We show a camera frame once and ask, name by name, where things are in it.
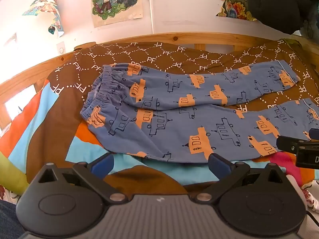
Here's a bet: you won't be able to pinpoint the black hanging cloth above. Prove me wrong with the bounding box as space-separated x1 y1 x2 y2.
243 0 319 38

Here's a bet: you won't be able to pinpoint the blue patterned pants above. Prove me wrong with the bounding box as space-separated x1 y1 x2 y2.
80 60 319 164

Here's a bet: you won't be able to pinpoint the wooden bed frame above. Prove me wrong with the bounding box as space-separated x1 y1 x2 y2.
0 32 289 132

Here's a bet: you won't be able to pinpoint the white wall pipe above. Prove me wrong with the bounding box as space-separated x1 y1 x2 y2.
147 0 157 34

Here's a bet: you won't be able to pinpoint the crumpled colourful wall poster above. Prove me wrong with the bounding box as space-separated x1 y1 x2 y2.
22 0 66 38

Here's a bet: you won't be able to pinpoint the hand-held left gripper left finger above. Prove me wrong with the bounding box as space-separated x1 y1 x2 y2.
36 152 128 203

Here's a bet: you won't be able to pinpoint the brown printed blanket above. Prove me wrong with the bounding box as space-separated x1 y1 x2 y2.
0 38 319 187

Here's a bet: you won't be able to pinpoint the cartoon figure wall poster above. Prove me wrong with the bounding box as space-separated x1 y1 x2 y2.
90 0 144 28

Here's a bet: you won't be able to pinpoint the flower print wall poster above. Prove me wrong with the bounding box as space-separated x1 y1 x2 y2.
208 0 257 22

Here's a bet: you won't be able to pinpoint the dark blue jeans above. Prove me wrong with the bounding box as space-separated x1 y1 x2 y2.
0 199 27 239

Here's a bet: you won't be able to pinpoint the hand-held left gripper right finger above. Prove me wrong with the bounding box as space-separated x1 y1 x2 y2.
195 153 287 203

